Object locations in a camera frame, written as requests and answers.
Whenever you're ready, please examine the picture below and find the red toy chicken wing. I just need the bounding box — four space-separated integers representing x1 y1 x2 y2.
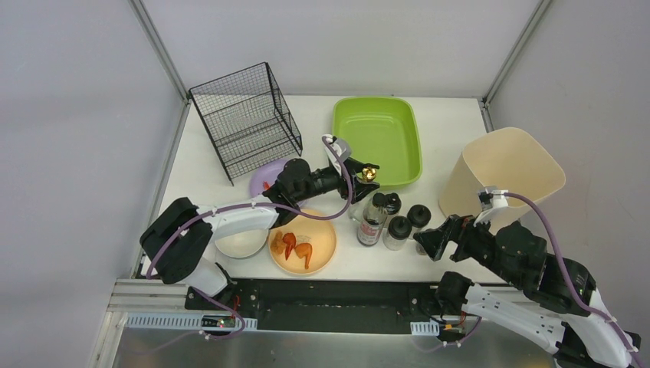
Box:
282 232 297 260

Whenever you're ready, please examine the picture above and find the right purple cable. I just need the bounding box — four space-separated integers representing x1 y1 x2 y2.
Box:
412 192 650 368

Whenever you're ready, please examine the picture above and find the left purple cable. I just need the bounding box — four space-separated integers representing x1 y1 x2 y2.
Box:
146 136 354 341

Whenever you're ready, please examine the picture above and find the orange toy drumstick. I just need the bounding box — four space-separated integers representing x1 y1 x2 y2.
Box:
294 242 313 269

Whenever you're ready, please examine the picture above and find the black wire rack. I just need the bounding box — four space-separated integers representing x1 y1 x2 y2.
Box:
188 61 304 183

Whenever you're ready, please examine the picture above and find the purple cable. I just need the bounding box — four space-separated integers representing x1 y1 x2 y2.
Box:
146 136 354 341
412 192 650 368

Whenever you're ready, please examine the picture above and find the green plastic tub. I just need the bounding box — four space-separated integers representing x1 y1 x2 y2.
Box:
332 97 423 187

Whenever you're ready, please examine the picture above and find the fried toy nugget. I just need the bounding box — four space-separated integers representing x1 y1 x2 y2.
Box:
270 231 287 255

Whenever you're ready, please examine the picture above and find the gold-top glass oil bottle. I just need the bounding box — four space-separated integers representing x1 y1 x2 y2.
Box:
347 169 377 222

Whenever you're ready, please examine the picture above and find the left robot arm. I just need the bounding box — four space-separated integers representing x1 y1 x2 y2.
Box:
140 158 379 297

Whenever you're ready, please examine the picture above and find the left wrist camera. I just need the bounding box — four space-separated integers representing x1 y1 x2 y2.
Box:
321 134 351 176

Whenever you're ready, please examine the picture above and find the black-lid spice jar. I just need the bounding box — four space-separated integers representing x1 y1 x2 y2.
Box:
385 192 402 216

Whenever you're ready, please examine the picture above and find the black-lid glass jar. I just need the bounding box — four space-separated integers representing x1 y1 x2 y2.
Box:
382 215 412 251
407 204 432 238

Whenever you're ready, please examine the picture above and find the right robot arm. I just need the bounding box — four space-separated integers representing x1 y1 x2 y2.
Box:
414 215 641 367

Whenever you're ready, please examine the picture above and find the purple plate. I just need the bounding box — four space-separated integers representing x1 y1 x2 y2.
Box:
248 159 289 197

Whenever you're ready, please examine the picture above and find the dark sauce bottle red label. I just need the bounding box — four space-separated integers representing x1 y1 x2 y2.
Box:
357 192 388 247

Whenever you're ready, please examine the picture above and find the white floral bowl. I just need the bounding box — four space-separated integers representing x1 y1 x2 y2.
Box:
214 229 269 258

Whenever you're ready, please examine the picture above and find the beige waste bin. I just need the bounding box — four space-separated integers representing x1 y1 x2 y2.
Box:
438 127 566 217

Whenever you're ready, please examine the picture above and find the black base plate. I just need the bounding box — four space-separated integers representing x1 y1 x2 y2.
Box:
216 278 461 334

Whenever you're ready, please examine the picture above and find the black-lid glass jar right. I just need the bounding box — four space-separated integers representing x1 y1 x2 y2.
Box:
407 204 432 238

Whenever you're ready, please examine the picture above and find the black-lid glass jar front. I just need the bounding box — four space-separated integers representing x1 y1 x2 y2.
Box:
382 215 412 251

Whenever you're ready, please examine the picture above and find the orange plate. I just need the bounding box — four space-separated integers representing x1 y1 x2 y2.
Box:
267 216 337 277

